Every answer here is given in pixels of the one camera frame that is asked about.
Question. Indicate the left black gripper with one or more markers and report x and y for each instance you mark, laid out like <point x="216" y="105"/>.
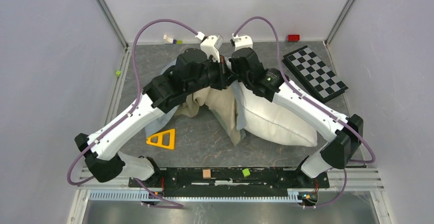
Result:
<point x="225" y="75"/>

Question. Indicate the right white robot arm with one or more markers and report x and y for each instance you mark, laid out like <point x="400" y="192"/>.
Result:
<point x="341" y="132"/>

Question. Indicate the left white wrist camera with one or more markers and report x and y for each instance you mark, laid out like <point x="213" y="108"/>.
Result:
<point x="210" y="46"/>

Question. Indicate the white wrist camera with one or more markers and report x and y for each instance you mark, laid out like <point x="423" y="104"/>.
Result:
<point x="240" y="42"/>
<point x="210" y="46"/>

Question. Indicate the blue grey pillowcase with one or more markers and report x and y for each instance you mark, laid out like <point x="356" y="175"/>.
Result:
<point x="217" y="110"/>

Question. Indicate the yellow triangle piece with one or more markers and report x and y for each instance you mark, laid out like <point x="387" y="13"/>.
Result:
<point x="164" y="139"/>

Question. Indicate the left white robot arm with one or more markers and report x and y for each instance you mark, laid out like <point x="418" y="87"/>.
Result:
<point x="101" y="149"/>

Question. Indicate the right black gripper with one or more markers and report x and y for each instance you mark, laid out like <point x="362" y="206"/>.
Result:
<point x="232" y="65"/>

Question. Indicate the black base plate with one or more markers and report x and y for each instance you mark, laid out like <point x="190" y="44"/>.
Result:
<point x="229" y="182"/>

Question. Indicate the white toothed rail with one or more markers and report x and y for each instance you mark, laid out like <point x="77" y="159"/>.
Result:
<point x="142" y="195"/>

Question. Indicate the tan wooden cube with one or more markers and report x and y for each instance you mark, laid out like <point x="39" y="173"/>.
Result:
<point x="206" y="173"/>

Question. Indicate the white pillow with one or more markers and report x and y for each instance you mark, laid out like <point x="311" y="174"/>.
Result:
<point x="274" y="123"/>

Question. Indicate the red lego brick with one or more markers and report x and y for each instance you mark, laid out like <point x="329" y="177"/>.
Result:
<point x="293" y="38"/>

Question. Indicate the white purple block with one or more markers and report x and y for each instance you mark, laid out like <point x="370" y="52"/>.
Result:
<point x="170" y="40"/>

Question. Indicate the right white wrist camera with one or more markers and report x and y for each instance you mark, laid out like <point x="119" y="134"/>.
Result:
<point x="240" y="42"/>

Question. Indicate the green cube on rail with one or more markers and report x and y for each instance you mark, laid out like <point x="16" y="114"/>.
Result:
<point x="246" y="172"/>

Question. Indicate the black white checkerboard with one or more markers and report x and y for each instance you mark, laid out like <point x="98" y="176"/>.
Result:
<point x="320" y="81"/>

